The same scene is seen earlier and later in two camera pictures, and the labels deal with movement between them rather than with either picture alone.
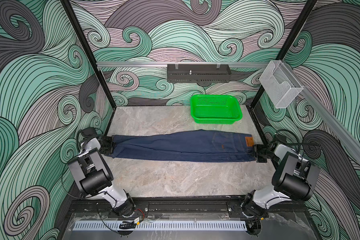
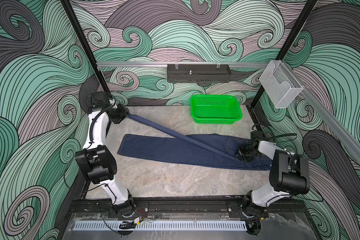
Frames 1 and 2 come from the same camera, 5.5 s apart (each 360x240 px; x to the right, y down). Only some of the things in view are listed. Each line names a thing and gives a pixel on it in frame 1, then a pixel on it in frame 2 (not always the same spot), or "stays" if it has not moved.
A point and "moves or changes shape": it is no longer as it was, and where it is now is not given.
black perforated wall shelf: (198, 73) stays
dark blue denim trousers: (199, 145) moves or changes shape
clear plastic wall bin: (280, 84) stays
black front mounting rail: (102, 207) stays
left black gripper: (111, 144) to (123, 114)
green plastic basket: (215, 109) stays
